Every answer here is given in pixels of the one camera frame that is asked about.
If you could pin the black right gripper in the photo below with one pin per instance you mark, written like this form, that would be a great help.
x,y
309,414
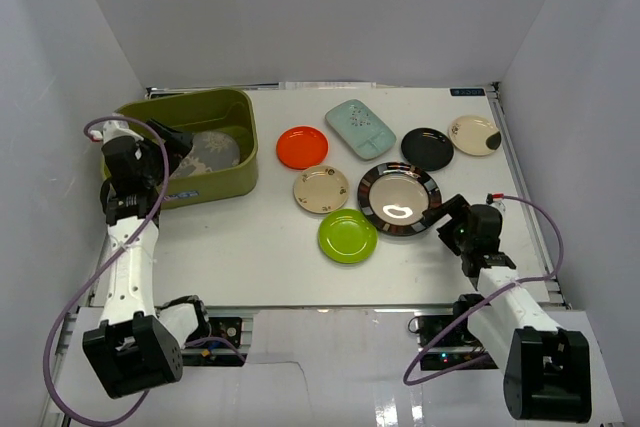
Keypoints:
x,y
458,210

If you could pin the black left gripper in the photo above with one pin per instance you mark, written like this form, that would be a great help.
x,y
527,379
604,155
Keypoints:
x,y
163,142

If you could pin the grey plate with reindeer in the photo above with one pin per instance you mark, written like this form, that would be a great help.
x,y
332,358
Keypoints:
x,y
212,151

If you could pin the large black rimmed beige plate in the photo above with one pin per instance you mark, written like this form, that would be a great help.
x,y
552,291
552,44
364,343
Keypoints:
x,y
393,197

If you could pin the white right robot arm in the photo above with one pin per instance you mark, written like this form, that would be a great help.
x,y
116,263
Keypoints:
x,y
545,367

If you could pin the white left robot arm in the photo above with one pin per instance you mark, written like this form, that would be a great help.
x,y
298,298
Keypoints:
x,y
137,345

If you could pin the olive green plastic bin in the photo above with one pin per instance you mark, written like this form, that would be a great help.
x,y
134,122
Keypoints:
x,y
224,109

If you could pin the black round plate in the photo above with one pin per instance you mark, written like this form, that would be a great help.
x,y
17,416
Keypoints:
x,y
427,149

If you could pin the cream plate with black spot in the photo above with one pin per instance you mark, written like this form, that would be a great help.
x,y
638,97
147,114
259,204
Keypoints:
x,y
475,135

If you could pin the blue label sticker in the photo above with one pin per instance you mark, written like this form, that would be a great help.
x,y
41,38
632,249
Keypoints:
x,y
467,92

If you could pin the lime green round plate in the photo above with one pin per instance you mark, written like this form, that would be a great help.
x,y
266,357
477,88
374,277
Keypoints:
x,y
347,237

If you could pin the papers at table back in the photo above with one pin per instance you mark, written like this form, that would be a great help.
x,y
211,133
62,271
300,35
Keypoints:
x,y
326,85

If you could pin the orange round plate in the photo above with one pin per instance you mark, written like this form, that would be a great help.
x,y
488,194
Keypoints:
x,y
302,147

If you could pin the light blue oblong dish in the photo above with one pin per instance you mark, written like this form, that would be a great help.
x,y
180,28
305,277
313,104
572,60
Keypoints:
x,y
361,129

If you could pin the beige plate with characters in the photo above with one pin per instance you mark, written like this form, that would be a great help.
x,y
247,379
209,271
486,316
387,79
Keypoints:
x,y
321,189

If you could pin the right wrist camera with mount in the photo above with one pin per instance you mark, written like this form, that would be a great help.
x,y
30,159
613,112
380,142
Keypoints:
x,y
497,202

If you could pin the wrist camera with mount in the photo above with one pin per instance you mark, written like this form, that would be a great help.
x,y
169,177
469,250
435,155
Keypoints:
x,y
113,129
497,202

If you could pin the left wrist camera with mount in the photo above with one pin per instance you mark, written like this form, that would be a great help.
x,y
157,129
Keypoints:
x,y
113,129

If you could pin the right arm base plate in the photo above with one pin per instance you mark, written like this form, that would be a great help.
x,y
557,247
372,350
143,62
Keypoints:
x,y
456,348

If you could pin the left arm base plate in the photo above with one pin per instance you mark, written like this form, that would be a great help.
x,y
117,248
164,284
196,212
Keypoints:
x,y
208,351

